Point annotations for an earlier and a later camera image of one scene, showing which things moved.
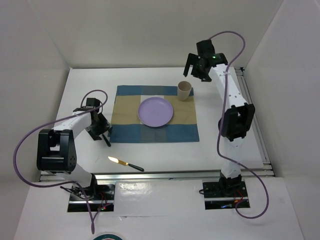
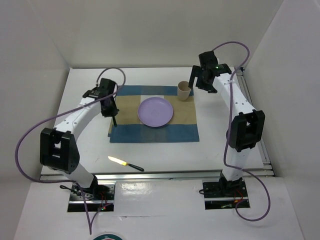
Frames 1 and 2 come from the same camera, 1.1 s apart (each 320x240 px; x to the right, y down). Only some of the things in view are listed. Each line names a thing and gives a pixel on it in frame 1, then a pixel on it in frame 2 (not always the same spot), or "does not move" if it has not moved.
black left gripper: x=105 y=125 → x=113 y=111
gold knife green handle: x=117 y=160 does not move
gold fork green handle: x=106 y=140 → x=114 y=121
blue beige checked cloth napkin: x=127 y=128 does not move
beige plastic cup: x=184 y=88 does not move
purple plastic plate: x=155 y=112 does not move
